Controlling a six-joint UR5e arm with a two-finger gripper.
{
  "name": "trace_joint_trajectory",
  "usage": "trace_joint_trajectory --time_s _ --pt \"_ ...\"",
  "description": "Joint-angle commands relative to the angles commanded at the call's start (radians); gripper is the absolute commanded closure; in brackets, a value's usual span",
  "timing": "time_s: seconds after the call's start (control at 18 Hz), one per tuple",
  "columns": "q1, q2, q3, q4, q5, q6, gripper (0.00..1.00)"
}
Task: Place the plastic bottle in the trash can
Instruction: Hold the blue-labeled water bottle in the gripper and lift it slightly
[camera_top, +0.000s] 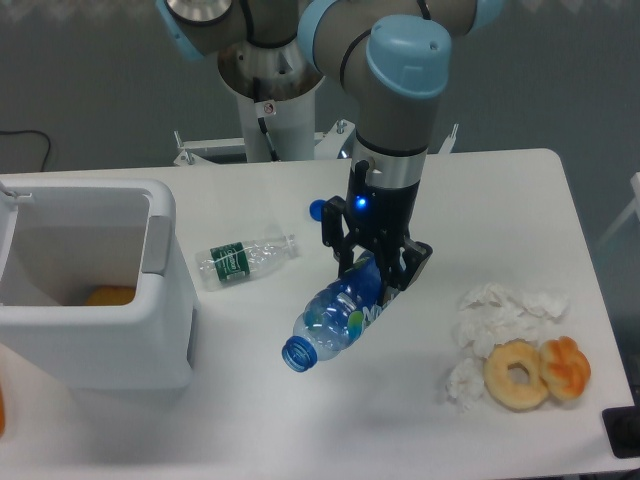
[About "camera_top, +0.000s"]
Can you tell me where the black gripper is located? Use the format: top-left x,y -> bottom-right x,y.
321,180 -> 433,302

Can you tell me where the blue plastic bottle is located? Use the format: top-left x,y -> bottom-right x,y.
281,251 -> 398,373

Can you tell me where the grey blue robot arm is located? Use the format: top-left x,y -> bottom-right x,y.
157,0 -> 503,296

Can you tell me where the blue bottle cap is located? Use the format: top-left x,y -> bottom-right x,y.
309,199 -> 325,222

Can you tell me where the clear bottle green label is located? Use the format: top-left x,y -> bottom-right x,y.
195,235 -> 298,291

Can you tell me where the orange item in trash can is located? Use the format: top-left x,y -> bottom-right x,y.
84,286 -> 136,306

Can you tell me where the white trash can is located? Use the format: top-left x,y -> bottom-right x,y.
1,178 -> 199,390

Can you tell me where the crumpled white tissue large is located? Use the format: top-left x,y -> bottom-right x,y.
453,282 -> 570,359

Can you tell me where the crumpled white tissue small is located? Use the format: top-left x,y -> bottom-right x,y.
445,358 -> 485,412

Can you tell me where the orange twisted bread roll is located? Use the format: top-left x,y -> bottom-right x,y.
539,336 -> 591,401

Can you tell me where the black device at corner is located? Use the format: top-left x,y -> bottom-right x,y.
602,406 -> 639,459

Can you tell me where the orange object at edge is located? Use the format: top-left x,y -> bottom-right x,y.
0,387 -> 6,437

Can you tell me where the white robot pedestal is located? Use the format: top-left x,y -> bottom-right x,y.
217,40 -> 323,163

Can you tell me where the plain ring donut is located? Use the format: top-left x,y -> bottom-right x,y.
483,341 -> 549,411

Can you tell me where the white frame at right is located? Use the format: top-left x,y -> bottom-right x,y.
597,172 -> 640,249

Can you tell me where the black floor cable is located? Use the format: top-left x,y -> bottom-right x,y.
0,129 -> 52,172

